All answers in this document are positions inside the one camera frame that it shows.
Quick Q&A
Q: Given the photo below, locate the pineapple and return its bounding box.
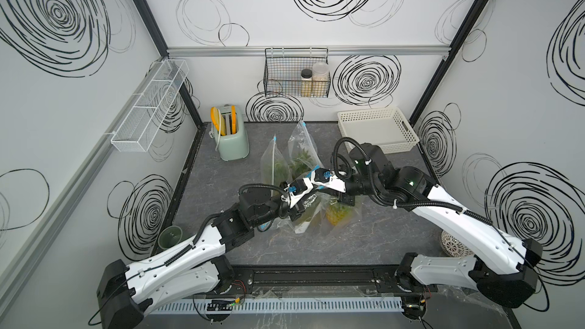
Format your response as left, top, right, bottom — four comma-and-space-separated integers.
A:
325, 202, 353, 226

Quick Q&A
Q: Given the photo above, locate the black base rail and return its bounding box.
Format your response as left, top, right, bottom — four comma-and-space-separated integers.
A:
228, 264, 438, 295

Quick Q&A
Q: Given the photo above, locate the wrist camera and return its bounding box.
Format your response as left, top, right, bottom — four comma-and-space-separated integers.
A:
309, 168, 347, 193
280, 178, 315, 209

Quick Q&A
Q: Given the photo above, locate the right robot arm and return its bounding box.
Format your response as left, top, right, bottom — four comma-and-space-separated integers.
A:
331, 137, 542, 309

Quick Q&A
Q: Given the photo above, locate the white wire shelf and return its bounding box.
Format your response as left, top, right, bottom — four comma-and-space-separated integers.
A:
111, 59, 189, 152

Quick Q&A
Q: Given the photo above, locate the green cup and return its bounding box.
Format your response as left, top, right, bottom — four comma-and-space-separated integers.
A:
157, 225, 184, 251

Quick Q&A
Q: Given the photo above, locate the yellow toast slice left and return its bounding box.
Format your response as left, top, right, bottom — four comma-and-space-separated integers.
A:
210, 107, 226, 136

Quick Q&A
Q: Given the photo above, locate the zip-top bag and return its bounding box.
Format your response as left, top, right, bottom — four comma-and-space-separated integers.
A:
261, 135, 292, 189
288, 120, 323, 180
317, 193, 364, 238
275, 193, 332, 235

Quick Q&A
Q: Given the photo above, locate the black wire basket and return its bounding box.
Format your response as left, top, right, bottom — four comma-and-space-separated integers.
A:
263, 47, 332, 97

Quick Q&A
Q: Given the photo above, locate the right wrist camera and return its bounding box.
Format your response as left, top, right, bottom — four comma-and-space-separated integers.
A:
309, 168, 347, 193

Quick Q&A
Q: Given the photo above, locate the black lid spice jar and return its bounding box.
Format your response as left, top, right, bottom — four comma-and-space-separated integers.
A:
301, 69, 312, 97

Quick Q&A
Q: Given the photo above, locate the mint green toaster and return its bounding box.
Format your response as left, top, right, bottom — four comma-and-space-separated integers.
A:
210, 105, 250, 161

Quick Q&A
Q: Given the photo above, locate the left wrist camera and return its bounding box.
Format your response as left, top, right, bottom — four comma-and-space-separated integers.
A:
280, 178, 315, 209

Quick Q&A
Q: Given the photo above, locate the white woven ball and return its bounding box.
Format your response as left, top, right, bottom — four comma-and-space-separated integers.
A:
440, 231, 474, 257

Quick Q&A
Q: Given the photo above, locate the grey cable duct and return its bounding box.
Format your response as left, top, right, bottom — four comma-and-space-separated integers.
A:
153, 297, 404, 315

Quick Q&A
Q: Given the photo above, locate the white plastic basket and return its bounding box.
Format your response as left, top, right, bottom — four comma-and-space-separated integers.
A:
338, 106, 420, 154

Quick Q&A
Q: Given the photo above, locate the orange toast slice right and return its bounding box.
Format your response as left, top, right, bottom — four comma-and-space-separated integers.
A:
230, 105, 238, 135

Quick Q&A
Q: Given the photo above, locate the white lid jar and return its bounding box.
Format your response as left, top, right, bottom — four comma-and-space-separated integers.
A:
312, 62, 330, 97

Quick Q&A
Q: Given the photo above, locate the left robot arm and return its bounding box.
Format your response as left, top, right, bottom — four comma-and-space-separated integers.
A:
88, 179, 317, 328

